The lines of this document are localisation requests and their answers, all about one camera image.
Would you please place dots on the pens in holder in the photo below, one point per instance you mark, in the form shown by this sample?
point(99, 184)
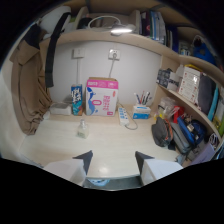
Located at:
point(142, 98)

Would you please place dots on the white wall socket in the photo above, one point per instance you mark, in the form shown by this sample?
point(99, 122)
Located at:
point(114, 54)

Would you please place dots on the white power strip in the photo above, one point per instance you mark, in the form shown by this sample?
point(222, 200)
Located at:
point(123, 116)

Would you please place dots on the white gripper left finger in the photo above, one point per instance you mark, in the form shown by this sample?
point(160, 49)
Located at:
point(68, 168)

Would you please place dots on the grey pouch bag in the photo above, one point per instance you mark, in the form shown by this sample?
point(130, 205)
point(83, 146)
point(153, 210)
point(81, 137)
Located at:
point(161, 132)

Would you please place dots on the red small package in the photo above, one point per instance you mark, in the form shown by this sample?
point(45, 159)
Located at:
point(177, 113)

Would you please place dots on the dark printed box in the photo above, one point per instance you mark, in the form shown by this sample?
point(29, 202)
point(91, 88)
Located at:
point(167, 79)

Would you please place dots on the wooden curved shelf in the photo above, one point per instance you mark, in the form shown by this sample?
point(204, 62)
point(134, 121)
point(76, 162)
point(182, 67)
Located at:
point(133, 40)

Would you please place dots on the blue bag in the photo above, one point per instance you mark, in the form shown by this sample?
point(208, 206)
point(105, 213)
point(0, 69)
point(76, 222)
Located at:
point(190, 131)

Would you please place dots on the white flat container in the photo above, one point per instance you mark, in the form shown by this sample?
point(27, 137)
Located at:
point(60, 108)

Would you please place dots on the pink and white carton box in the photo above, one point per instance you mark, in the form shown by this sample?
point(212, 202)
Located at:
point(101, 96)

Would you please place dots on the blue tall carton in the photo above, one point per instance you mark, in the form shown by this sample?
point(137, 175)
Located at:
point(77, 99)

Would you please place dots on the small clear lotion bottle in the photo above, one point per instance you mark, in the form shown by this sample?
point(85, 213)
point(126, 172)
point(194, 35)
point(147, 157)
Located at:
point(83, 130)

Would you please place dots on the white printed boxes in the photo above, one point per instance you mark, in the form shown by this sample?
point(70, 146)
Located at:
point(190, 84)

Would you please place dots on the white wall switch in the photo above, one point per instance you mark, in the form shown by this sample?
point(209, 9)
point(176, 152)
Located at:
point(78, 52)

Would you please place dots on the white desk lamp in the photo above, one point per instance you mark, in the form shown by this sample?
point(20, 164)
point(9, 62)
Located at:
point(116, 26)

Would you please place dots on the row of books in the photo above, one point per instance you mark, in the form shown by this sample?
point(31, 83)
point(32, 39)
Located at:
point(156, 25)

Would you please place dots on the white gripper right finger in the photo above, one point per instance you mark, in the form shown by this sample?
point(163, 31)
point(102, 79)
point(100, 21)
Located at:
point(156, 169)

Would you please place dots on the blue and white tissue box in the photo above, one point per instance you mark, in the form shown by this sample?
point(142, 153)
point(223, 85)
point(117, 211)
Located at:
point(141, 112)

